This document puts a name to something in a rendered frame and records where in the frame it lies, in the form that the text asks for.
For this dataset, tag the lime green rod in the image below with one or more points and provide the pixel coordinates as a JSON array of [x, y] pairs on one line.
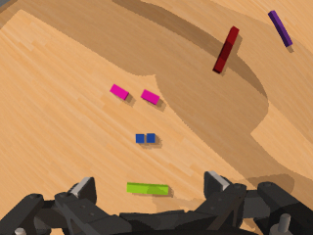
[[146, 188]]

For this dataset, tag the magenta block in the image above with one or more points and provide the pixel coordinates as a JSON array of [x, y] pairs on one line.
[[119, 92], [149, 96]]

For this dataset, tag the dark purple rod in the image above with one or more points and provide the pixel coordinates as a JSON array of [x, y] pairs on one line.
[[280, 28]]

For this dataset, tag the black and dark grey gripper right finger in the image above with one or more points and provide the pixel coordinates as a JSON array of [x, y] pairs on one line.
[[286, 214]]

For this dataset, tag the small blue block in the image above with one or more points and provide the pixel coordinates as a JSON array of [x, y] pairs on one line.
[[140, 138], [151, 138]]

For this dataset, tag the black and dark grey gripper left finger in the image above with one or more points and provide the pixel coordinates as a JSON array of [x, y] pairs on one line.
[[72, 217]]

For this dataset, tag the dark red rod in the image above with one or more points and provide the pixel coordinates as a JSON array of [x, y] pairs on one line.
[[226, 49]]

